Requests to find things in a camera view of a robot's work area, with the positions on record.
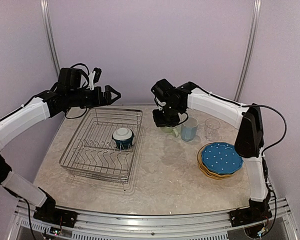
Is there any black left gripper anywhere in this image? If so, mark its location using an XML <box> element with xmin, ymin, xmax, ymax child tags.
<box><xmin>67</xmin><ymin>84</ymin><xmax>121</xmax><ymax>108</ymax></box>

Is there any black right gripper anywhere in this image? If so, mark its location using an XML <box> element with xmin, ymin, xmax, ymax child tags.
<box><xmin>152</xmin><ymin>101</ymin><xmax>182</xmax><ymax>127</ymax></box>

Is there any light green mug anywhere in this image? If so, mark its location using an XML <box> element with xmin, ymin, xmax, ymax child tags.
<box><xmin>160</xmin><ymin>126</ymin><xmax>180</xmax><ymax>138</ymax></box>

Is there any light blue faceted cup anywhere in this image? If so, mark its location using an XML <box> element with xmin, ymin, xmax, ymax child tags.
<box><xmin>180</xmin><ymin>117</ymin><xmax>199</xmax><ymax>142</ymax></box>

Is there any teal and white bowl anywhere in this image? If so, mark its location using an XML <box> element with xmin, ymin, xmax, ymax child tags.
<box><xmin>112</xmin><ymin>127</ymin><xmax>135</xmax><ymax>151</ymax></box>

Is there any clear glass cup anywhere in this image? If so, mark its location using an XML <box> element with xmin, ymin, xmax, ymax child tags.
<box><xmin>204</xmin><ymin>118</ymin><xmax>221</xmax><ymax>142</ymax></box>

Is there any blue plate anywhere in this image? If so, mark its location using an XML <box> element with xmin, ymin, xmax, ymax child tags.
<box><xmin>199</xmin><ymin>142</ymin><xmax>244</xmax><ymax>175</ymax></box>

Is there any yellow polka dot plate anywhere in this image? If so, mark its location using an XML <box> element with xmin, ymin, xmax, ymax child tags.
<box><xmin>201</xmin><ymin>169</ymin><xmax>233</xmax><ymax>180</ymax></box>

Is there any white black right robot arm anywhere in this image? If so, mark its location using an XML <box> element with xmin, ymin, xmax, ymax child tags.
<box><xmin>151</xmin><ymin>79</ymin><xmax>271</xmax><ymax>222</ymax></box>

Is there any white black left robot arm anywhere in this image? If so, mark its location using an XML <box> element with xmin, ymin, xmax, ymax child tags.
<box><xmin>0</xmin><ymin>63</ymin><xmax>121</xmax><ymax>223</ymax></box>

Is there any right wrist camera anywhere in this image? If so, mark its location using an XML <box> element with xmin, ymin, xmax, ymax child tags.
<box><xmin>154</xmin><ymin>97</ymin><xmax>166</xmax><ymax>111</ymax></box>

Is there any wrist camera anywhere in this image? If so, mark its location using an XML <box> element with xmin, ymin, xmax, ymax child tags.
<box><xmin>154</xmin><ymin>97</ymin><xmax>166</xmax><ymax>111</ymax></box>
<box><xmin>88</xmin><ymin>67</ymin><xmax>102</xmax><ymax>91</ymax></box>

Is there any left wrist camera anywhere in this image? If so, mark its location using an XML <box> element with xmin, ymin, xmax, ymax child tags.
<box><xmin>88</xmin><ymin>67</ymin><xmax>102</xmax><ymax>91</ymax></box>

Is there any steel wire dish rack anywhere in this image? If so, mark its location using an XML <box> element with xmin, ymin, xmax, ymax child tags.
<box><xmin>59</xmin><ymin>107</ymin><xmax>143</xmax><ymax>184</ymax></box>

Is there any left aluminium frame post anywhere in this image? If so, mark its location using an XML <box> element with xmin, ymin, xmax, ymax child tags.
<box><xmin>39</xmin><ymin>0</ymin><xmax>60</xmax><ymax>77</ymax></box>

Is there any aluminium frame post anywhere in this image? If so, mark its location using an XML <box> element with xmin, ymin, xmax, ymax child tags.
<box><xmin>39</xmin><ymin>0</ymin><xmax>60</xmax><ymax>77</ymax></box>
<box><xmin>234</xmin><ymin>0</ymin><xmax>262</xmax><ymax>102</ymax></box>

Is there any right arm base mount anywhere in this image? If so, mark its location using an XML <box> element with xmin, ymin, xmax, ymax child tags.
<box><xmin>229</xmin><ymin>207</ymin><xmax>273</xmax><ymax>227</ymax></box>

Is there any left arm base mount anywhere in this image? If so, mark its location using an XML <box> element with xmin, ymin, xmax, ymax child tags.
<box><xmin>33</xmin><ymin>207</ymin><xmax>78</xmax><ymax>228</ymax></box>

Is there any right aluminium frame post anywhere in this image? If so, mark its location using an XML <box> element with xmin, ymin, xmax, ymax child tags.
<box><xmin>234</xmin><ymin>0</ymin><xmax>262</xmax><ymax>102</ymax></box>

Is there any front aluminium rail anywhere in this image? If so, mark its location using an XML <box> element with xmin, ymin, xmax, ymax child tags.
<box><xmin>4</xmin><ymin>197</ymin><xmax>298</xmax><ymax>240</ymax></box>

